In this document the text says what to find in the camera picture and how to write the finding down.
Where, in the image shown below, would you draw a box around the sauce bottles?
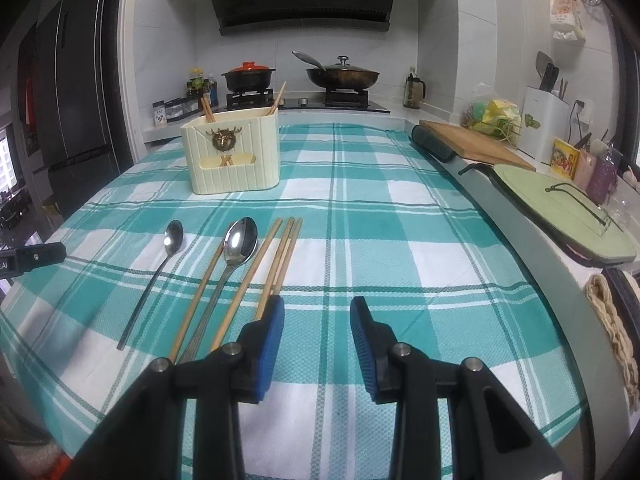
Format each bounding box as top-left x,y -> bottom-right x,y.
186,67 -> 219,108

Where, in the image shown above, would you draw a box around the hanging plastic bag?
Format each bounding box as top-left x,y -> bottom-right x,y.
549,0 -> 586,42

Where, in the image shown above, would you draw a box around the wok with glass lid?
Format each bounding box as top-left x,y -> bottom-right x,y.
292,50 -> 380,92

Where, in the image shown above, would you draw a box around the bag of colourful sponges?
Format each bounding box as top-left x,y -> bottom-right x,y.
461,98 -> 522,146

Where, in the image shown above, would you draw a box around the glass water jug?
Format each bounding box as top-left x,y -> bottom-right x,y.
402,66 -> 426,110

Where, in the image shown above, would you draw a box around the white knife holder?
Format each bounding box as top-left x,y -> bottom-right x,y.
519,50 -> 574,162

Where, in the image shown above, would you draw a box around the clay pot orange lid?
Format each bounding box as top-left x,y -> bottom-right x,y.
222,61 -> 274,93

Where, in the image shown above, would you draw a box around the dark wooden chopstick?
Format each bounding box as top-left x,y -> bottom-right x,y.
169,244 -> 222,364

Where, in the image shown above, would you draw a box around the small steel spoon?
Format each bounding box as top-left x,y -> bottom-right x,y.
116,220 -> 183,351

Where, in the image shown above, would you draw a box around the black gas stove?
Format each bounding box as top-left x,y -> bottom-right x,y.
222,89 -> 390,114

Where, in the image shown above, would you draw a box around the large steel spoon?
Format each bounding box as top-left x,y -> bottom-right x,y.
177,217 -> 258,364

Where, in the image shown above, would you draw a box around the yellow seasoning packet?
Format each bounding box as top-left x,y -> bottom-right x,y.
550,138 -> 580,180

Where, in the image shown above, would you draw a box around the cream utensil holder box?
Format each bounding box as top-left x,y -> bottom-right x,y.
181,107 -> 280,195

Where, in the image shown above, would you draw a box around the teal plaid tablecloth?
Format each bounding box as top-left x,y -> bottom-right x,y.
1,124 -> 585,479

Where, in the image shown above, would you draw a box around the black refrigerator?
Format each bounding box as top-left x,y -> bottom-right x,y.
29,0 -> 134,218

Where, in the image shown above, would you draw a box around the chopstick in holder left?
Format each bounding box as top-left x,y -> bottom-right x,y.
201,96 -> 215,124

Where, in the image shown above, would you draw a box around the chopstick in holder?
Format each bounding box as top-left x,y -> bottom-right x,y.
201,96 -> 215,124
267,80 -> 286,116

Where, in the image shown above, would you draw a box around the chopstick in holder right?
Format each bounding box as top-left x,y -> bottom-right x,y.
267,80 -> 286,116

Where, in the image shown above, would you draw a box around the wooden cutting board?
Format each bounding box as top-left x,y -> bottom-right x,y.
419,119 -> 536,171

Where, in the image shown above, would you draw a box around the braided trivet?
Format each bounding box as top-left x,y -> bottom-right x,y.
585,274 -> 639,414

